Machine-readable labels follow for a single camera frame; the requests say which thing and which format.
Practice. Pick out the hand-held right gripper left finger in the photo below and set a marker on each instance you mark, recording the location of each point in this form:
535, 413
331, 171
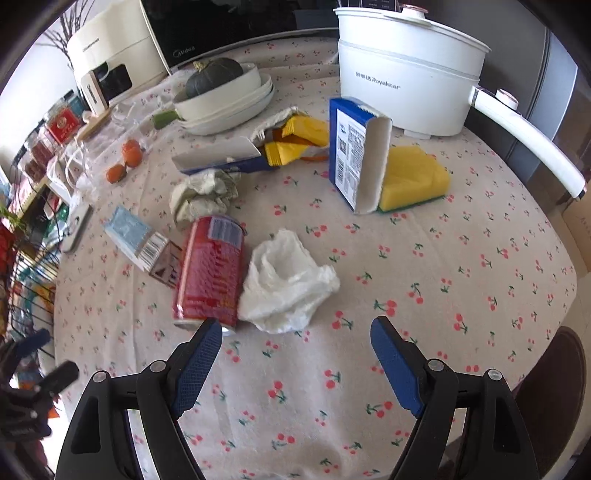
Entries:
198, 369

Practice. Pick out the red drink can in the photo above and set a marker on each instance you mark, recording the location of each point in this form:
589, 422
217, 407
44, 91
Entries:
212, 272

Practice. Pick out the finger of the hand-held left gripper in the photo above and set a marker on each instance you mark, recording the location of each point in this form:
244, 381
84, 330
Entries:
60, 374
33, 341

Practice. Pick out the white water dispenser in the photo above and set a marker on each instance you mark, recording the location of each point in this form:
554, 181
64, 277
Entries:
115, 37

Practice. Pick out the white electric pot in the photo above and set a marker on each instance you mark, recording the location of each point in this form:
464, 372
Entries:
406, 92

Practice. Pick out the crumpled grey tissue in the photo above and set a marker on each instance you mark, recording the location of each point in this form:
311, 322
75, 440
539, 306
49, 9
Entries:
203, 194

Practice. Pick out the black microwave oven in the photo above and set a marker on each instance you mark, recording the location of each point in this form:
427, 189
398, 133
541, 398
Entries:
231, 23

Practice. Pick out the yellow sponge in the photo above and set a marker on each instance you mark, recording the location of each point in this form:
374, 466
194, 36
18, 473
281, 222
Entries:
411, 180

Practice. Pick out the green vegetable piece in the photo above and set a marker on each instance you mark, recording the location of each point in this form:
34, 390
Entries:
164, 120

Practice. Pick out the white block with black print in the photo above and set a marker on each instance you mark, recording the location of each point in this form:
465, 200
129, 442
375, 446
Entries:
94, 92

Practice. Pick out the dark green pumpkin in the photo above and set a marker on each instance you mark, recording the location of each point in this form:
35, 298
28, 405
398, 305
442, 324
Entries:
212, 78

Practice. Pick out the grey refrigerator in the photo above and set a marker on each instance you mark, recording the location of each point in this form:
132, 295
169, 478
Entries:
554, 92

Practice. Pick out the red tin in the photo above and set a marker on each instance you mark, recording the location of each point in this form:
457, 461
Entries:
62, 125

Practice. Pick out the dried twigs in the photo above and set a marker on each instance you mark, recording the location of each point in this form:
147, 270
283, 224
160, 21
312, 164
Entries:
60, 39

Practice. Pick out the small light blue carton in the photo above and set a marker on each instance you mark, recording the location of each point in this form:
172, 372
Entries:
134, 235

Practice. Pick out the flattened blue torn box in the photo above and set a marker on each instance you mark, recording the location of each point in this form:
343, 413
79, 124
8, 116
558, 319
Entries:
217, 157

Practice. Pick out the clear plastic bag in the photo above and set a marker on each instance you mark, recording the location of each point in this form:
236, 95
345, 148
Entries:
97, 152

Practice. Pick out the white remote control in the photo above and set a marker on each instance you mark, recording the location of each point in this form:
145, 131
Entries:
76, 227

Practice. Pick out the cherry print tablecloth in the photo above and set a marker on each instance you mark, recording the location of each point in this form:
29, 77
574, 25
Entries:
461, 277

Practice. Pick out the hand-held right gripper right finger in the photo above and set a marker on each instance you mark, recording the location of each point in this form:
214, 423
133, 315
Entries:
395, 364

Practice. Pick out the blue and white carton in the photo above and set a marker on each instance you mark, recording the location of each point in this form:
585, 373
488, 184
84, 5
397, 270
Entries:
346, 157

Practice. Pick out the small orange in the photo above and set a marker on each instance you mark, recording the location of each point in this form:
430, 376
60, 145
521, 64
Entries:
133, 159
130, 146
115, 174

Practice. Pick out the white plastic bag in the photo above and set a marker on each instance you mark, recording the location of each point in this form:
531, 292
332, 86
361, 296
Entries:
286, 281

